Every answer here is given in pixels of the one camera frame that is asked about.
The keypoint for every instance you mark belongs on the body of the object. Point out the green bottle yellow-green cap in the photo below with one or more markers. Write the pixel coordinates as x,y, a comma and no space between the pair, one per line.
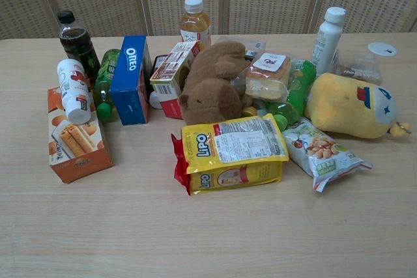
296,92

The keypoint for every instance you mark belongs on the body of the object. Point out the orange juice bottle white cap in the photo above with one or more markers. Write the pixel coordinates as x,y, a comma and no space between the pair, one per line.
195,27

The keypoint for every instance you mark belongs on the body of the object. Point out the green tea bottle green cap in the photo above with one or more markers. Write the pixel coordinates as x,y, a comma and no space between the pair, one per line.
107,79

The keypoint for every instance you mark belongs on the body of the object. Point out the white bottle with red print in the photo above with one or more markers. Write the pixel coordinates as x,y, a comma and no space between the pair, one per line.
72,85

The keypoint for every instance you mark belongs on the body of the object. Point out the tall white milk bottle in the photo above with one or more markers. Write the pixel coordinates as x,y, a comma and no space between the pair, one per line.
327,40

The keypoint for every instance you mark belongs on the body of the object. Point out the dark cola bottle black cap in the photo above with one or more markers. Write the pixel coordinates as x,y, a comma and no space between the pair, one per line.
78,43

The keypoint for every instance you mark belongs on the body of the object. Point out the brown capybara plush toy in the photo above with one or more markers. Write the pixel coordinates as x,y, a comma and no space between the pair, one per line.
210,86

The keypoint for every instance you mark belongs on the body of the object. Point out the yellow Lipo biscuit bag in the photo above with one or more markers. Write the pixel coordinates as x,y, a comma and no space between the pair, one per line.
228,154

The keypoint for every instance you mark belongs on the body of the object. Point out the red and green snack box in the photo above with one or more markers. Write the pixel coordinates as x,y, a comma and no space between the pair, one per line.
172,71

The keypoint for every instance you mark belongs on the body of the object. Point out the wrapped sponge cake package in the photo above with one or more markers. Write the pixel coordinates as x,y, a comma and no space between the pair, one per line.
267,77

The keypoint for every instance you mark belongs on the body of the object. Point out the blue Oreo box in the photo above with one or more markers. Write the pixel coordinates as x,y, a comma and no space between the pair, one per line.
131,82

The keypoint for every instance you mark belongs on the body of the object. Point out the clear wrapped snack packet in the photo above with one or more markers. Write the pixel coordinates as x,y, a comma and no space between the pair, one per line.
255,47

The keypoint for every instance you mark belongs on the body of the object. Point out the white nut snack bag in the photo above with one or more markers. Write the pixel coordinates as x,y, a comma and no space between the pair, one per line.
321,151

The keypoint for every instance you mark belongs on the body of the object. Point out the orange egg roll box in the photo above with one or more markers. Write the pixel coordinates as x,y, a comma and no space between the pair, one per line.
79,147

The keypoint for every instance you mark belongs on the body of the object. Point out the yellow plush toy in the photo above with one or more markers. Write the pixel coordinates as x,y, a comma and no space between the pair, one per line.
350,105

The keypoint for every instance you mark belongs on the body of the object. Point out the clear plastic cup white lid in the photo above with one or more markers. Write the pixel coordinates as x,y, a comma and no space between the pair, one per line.
365,63

